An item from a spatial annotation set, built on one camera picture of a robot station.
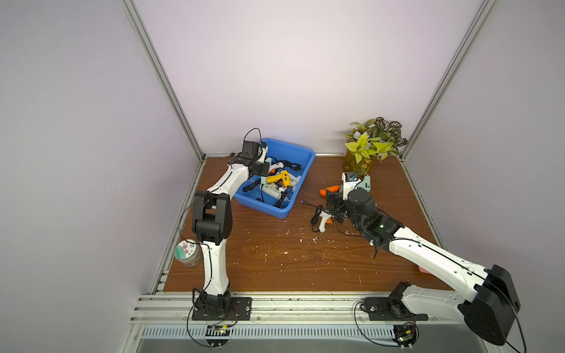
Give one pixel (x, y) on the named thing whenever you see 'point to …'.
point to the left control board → (217, 335)
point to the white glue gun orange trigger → (273, 167)
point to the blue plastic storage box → (289, 164)
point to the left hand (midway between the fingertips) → (266, 164)
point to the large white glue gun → (273, 189)
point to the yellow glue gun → (285, 176)
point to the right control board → (405, 334)
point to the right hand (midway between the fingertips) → (339, 185)
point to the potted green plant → (373, 138)
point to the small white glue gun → (323, 215)
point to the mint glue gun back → (365, 183)
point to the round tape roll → (189, 252)
